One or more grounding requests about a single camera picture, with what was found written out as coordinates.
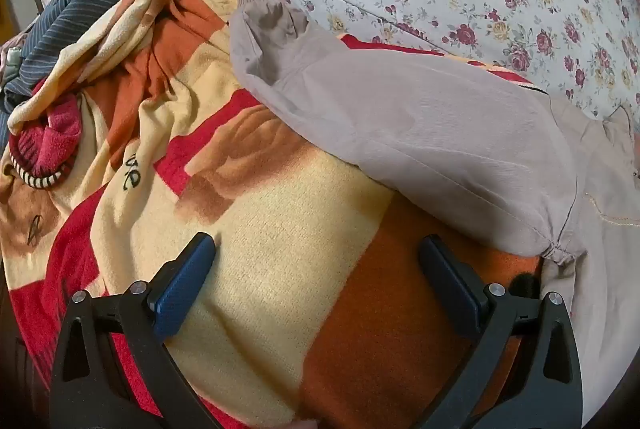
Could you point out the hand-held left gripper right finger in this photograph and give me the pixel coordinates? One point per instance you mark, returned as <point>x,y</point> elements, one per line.
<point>450,291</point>

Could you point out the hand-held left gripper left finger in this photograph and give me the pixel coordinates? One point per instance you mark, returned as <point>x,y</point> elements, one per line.
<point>184,291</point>

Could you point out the beige jacket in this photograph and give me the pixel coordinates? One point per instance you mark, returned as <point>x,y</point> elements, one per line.
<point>425,119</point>

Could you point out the orange red yellow printed blanket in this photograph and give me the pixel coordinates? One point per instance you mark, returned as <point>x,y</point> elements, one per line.
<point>280,234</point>

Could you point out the red knit garment striped cuff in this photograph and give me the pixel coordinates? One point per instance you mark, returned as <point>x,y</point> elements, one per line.
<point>47,134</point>

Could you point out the dark striped garment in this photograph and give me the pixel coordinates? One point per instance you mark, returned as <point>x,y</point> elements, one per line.
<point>65,34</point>

